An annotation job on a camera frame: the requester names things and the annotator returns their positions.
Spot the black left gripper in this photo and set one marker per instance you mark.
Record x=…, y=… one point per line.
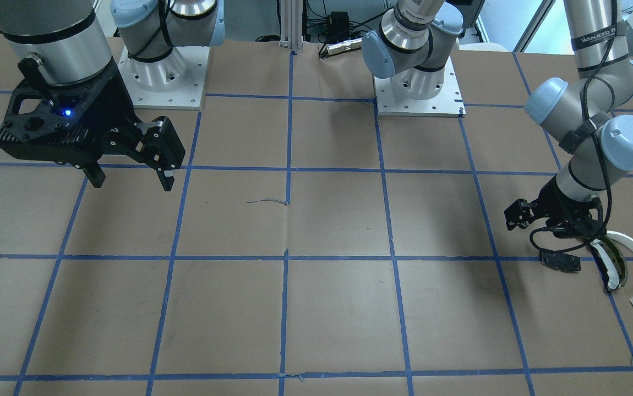
x=563, y=206

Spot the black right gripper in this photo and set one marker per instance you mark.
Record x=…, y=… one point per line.
x=112, y=105

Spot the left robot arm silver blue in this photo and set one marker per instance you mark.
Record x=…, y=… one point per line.
x=416, y=37

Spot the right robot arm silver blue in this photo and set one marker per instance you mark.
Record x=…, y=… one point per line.
x=70, y=39

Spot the olive grey brake shoe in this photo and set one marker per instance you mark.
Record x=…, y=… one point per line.
x=610, y=262

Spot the black flat bracket plate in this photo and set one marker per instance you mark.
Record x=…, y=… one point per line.
x=558, y=261

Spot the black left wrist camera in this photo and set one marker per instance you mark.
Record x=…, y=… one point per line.
x=520, y=214

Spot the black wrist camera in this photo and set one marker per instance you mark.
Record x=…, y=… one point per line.
x=520, y=214
x=64, y=124

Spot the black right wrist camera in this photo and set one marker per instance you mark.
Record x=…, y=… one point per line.
x=64, y=124

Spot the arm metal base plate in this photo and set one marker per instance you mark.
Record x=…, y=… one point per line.
x=418, y=93
x=176, y=82

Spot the aluminium frame post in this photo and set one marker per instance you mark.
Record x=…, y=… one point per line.
x=291, y=24

